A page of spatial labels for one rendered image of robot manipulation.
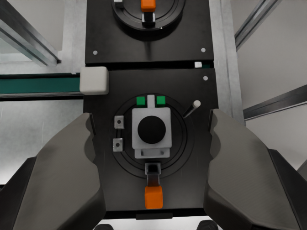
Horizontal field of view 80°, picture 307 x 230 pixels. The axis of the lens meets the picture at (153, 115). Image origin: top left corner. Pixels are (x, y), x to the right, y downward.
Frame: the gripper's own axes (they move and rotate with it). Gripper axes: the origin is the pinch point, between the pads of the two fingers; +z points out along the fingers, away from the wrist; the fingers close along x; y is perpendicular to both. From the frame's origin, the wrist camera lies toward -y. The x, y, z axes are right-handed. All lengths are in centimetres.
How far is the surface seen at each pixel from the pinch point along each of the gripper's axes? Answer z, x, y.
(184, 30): 27.0, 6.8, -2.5
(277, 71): 32.9, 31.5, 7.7
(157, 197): 1.9, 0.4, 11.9
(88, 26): 27.9, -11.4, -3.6
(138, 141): 4.9, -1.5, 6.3
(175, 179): 10.0, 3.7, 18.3
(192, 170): 10.7, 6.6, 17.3
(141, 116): 6.6, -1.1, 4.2
